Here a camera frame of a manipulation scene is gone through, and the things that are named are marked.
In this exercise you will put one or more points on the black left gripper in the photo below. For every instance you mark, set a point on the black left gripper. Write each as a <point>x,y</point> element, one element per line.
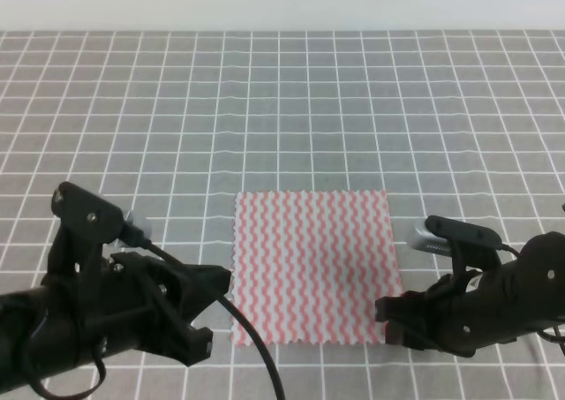
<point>134,302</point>

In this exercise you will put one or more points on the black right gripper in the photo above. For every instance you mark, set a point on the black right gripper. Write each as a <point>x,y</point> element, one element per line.
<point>455,318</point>

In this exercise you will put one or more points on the pink white wavy striped towel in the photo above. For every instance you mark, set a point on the pink white wavy striped towel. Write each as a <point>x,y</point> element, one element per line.
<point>308,266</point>

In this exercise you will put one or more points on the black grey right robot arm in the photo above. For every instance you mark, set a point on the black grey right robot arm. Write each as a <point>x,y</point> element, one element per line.
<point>538,282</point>

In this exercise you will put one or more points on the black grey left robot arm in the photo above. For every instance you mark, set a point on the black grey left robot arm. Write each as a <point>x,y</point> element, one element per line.
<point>27,354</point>

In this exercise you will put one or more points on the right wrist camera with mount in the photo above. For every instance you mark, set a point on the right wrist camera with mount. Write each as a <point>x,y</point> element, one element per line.
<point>467,245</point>

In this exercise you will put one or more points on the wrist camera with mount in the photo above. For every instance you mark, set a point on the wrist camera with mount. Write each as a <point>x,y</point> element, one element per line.
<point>467,245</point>
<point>88,222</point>

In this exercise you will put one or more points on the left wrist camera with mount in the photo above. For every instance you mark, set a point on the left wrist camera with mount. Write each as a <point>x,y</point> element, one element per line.
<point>88,222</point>

